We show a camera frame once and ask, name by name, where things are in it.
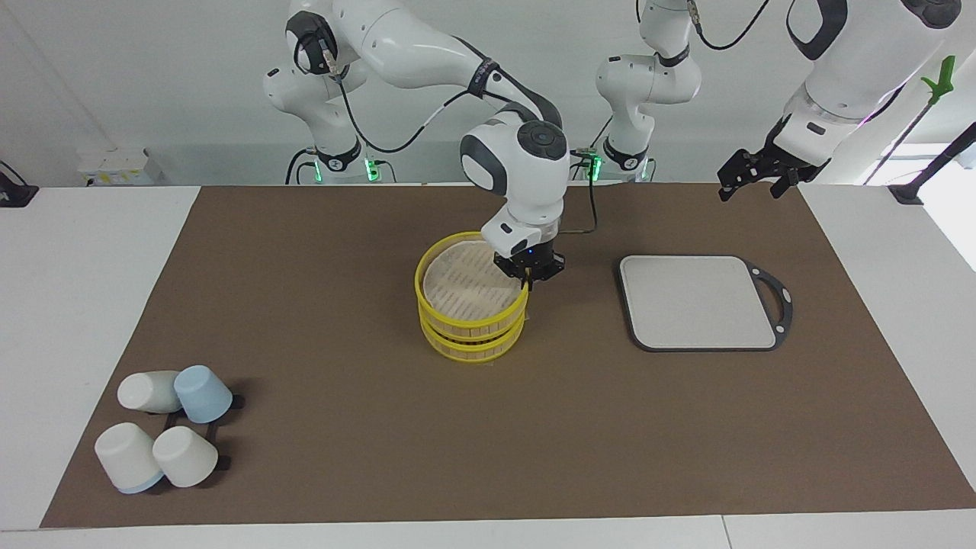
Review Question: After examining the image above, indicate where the white mesh steamer liner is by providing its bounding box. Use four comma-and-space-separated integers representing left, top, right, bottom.
424, 242, 527, 319

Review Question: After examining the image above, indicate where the yellow bamboo steamer basket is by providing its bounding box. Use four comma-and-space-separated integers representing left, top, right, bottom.
414, 231, 531, 364

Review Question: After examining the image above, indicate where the white cutting board grey rim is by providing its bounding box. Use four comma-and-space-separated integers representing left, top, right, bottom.
616, 255, 794, 353

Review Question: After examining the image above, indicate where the green clamp on rod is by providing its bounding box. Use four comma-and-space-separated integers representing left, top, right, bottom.
920, 55, 957, 107

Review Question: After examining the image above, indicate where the brown table mat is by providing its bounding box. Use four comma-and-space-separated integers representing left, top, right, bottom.
40, 185, 976, 528

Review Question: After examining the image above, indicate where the light blue plastic cup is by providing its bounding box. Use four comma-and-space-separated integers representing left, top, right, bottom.
173, 365, 233, 425

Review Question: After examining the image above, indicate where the black cup rack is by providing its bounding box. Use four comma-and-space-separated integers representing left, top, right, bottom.
163, 394, 246, 471

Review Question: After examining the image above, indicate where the white plastic cup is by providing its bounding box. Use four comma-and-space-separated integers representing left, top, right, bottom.
152, 425, 220, 489

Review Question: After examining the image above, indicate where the white cup with blue rim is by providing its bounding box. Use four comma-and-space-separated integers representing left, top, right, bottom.
117, 371, 182, 414
94, 422, 165, 495

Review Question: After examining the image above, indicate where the white boxes stack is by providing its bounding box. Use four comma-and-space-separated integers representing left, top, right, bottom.
76, 147, 165, 186

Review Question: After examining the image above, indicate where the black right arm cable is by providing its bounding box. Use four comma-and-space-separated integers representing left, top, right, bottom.
324, 38, 600, 234

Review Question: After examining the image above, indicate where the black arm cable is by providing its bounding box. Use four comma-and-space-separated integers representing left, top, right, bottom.
689, 0, 772, 52
324, 38, 600, 234

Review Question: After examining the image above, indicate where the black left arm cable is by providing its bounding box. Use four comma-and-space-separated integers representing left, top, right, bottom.
689, 0, 772, 52

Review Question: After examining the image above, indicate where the black base cable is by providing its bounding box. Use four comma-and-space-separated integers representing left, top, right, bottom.
285, 148, 316, 186

